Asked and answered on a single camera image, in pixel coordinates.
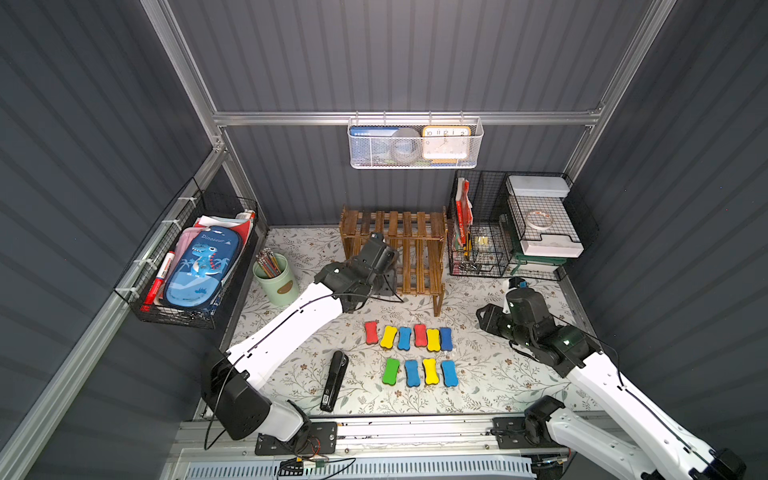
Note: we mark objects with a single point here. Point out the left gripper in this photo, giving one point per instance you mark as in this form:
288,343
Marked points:
380,255

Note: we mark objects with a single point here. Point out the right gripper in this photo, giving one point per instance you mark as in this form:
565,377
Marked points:
519,294

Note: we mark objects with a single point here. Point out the red eraser tier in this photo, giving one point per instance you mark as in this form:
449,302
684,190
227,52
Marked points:
371,332

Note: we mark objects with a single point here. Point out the blue eraser tier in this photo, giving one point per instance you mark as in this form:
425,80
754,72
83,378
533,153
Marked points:
404,338

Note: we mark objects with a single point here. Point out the yellow eraser tier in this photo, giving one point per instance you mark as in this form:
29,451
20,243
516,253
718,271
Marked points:
430,371
388,338

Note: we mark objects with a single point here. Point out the blue eraser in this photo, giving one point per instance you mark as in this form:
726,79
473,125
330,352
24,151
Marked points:
446,339
412,373
449,373

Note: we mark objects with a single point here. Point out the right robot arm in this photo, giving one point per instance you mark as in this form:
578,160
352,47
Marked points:
658,448

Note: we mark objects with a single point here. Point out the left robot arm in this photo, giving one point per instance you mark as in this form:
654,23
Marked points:
231,380

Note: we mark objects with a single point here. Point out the wooden two-tier shelf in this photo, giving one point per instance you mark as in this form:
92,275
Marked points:
420,239

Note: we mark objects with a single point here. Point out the green pencil cup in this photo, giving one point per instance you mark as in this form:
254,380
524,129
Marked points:
282,290

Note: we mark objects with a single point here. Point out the black stapler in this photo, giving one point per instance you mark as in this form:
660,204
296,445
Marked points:
336,374

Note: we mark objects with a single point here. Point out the white box on organizer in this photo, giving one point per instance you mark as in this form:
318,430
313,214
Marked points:
543,192

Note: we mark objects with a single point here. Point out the tape roll on organizer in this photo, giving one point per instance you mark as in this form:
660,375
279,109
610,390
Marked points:
540,220

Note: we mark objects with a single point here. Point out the colored pencils bunch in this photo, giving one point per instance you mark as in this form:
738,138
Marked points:
268,262

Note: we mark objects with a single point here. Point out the blue box in basket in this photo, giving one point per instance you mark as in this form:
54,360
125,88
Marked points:
370,145

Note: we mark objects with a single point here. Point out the white mesh hanging basket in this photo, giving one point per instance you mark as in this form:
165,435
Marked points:
418,122

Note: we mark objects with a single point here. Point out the clear tape roll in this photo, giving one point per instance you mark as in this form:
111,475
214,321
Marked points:
406,146

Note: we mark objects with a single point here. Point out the yellow alarm clock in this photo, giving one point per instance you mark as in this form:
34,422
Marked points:
446,143

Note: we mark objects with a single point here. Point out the blue dinosaur pencil case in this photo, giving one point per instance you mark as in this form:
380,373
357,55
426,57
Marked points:
199,275

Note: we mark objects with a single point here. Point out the red marker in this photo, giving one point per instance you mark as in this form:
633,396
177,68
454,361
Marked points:
158,282

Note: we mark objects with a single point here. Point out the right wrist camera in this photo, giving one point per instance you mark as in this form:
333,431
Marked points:
516,282

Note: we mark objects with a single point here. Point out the black wire desk organizer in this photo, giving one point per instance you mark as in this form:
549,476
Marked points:
493,234

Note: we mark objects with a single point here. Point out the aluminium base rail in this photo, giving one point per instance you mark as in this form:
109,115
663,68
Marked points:
453,446

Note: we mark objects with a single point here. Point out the black wire wall basket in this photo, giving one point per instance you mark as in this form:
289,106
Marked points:
201,202

